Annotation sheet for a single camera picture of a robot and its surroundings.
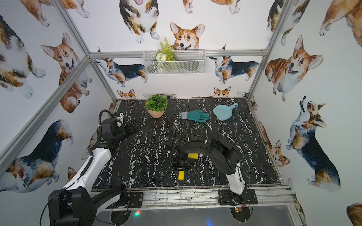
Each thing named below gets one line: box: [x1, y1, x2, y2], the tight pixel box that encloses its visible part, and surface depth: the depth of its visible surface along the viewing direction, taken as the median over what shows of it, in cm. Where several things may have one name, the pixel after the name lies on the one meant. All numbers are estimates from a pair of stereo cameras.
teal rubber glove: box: [181, 109, 210, 123], surface depth 112 cm
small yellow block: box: [178, 170, 185, 181], surface depth 83 cm
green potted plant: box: [145, 94, 169, 119], surface depth 100 cm
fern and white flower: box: [155, 36, 176, 63], surface depth 84 cm
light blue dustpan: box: [212, 103, 239, 122], surface depth 116 cm
